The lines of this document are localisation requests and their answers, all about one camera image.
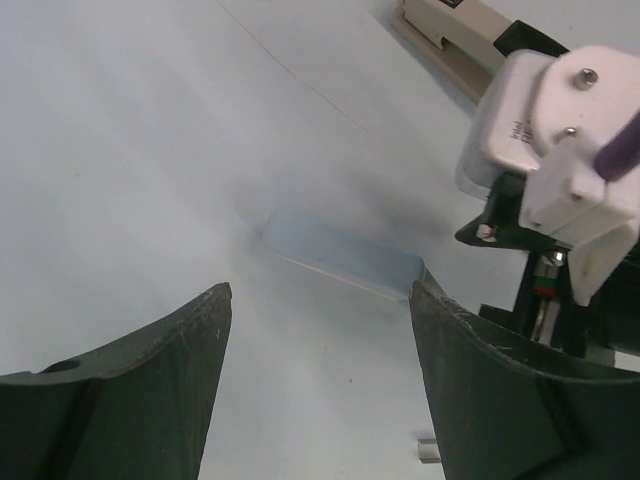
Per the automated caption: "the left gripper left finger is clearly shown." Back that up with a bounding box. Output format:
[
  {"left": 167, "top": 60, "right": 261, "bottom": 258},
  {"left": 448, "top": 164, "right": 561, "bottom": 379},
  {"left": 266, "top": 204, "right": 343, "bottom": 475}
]
[{"left": 1, "top": 283, "right": 232, "bottom": 479}]

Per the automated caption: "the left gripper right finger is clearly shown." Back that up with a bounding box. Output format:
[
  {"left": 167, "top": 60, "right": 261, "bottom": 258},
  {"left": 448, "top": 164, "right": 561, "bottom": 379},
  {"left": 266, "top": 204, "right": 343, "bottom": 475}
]
[{"left": 409, "top": 281, "right": 639, "bottom": 479}]

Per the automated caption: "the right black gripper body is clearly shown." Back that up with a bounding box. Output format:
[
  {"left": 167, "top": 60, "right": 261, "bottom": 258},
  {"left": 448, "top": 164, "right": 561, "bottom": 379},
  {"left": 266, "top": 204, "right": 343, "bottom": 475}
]
[{"left": 455, "top": 173, "right": 639, "bottom": 358}]

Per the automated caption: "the beige black stapler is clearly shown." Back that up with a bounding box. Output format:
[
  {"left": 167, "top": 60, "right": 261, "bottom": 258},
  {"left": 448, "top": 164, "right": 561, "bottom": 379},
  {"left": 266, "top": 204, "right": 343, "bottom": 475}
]
[{"left": 391, "top": 0, "right": 568, "bottom": 103}]

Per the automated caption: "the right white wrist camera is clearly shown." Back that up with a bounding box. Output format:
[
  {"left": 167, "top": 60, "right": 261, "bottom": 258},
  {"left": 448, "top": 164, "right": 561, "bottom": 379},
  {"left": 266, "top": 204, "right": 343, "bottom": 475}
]
[{"left": 456, "top": 45, "right": 639, "bottom": 306}]

